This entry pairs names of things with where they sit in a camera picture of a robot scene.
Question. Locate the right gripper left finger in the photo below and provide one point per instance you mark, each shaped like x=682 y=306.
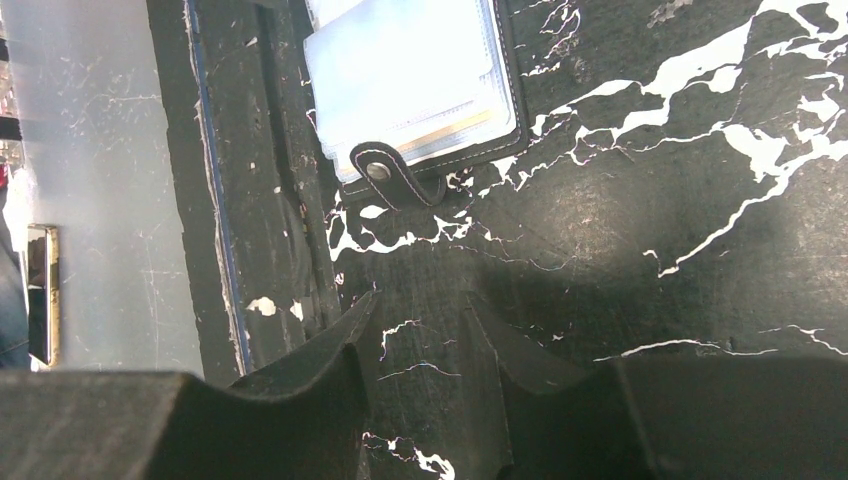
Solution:
x=300 y=417

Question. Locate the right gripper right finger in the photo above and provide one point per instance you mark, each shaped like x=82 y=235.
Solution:
x=533 y=415

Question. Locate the black leather card holder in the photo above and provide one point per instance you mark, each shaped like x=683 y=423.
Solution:
x=408 y=92

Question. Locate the smartphone with gold edge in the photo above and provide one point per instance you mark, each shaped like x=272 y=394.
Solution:
x=43 y=293

